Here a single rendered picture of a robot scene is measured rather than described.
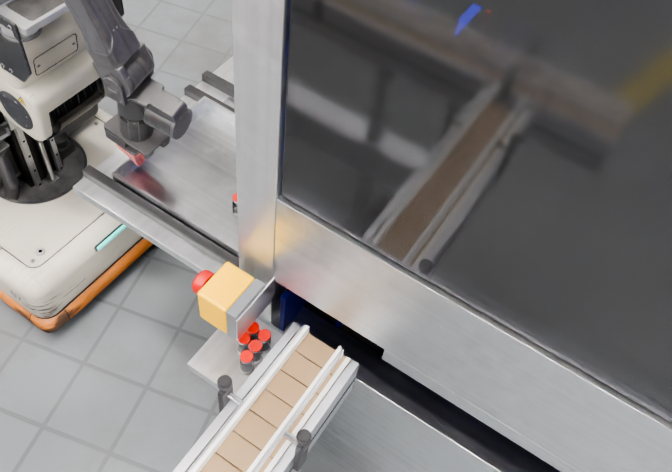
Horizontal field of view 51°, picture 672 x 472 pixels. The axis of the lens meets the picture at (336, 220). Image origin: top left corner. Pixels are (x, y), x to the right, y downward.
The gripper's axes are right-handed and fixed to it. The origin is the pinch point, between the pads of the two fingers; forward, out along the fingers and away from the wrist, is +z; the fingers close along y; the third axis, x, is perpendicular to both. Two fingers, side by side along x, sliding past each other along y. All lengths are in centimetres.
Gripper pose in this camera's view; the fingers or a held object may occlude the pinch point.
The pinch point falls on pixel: (140, 161)
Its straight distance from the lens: 138.0
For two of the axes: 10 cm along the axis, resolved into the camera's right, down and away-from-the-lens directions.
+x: 5.5, -6.3, 5.4
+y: 8.2, 5.4, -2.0
